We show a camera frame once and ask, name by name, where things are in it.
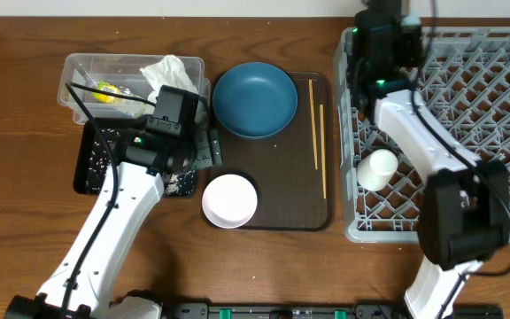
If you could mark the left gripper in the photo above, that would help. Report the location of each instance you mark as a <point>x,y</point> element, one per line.
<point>213,148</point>

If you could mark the white shallow bowl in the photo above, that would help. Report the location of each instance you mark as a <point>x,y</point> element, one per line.
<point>229,201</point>

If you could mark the white napkin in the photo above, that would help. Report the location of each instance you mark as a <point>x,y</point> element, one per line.
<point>170,71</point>

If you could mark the yellow green snack wrapper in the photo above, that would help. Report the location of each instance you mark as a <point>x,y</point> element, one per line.
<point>109,94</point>

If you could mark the white cup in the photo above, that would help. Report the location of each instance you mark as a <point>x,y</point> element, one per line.
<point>375,171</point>

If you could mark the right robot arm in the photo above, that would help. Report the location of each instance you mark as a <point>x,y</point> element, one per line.
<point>464,223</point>

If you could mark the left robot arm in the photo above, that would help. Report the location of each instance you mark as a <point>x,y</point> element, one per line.
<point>170,140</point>

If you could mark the clear plastic waste bin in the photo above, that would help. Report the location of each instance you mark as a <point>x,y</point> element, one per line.
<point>89,69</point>

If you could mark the black food waste tray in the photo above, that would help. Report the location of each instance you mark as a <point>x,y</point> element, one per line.
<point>111,129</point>

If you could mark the grey dishwasher rack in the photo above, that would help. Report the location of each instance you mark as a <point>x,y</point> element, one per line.
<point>466,85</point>

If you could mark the dark blue plate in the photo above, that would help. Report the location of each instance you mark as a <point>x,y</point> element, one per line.
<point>255,100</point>

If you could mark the spilled rice pile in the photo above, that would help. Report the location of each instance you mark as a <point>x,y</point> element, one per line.
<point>97,161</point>

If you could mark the dark brown serving tray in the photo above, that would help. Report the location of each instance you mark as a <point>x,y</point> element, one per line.
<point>281,167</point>

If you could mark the left wooden chopstick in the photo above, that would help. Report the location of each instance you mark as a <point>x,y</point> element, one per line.
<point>313,128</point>

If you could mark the wooden chopstick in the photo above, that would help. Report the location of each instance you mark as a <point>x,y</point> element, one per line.
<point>323,154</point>
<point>313,128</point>

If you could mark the right wooden chopstick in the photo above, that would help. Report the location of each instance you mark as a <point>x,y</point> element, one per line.
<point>323,154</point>

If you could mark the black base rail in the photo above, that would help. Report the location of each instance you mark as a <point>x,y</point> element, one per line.
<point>361,311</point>

